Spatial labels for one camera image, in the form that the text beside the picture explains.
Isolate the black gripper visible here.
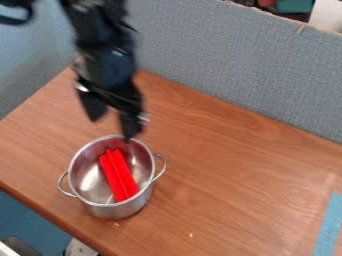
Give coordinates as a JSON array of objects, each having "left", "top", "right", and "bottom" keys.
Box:
[{"left": 77, "top": 41, "right": 150, "bottom": 142}]

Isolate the red plastic block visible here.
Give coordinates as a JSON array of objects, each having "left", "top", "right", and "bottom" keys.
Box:
[{"left": 99, "top": 149, "right": 139, "bottom": 203}]

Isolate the metal pot with handles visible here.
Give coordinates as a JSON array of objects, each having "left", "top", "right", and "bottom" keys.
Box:
[{"left": 58, "top": 135, "right": 168, "bottom": 219}]

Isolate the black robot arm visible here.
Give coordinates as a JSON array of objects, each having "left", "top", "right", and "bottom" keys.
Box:
[{"left": 61, "top": 0, "right": 148, "bottom": 142}]

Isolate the white object under table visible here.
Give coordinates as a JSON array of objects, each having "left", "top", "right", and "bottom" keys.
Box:
[{"left": 65, "top": 239, "right": 99, "bottom": 256}]

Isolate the dark object bottom left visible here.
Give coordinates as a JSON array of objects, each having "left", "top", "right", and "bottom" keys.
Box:
[{"left": 2, "top": 236, "right": 43, "bottom": 256}]

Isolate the grey fabric divider panel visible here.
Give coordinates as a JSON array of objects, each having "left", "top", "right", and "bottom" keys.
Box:
[{"left": 126, "top": 0, "right": 342, "bottom": 144}]

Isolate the blue tape strip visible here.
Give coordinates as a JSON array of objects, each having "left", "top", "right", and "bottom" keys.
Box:
[{"left": 313, "top": 193, "right": 342, "bottom": 256}]

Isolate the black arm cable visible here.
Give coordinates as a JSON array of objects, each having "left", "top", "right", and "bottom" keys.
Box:
[{"left": 0, "top": 0, "right": 37, "bottom": 26}]

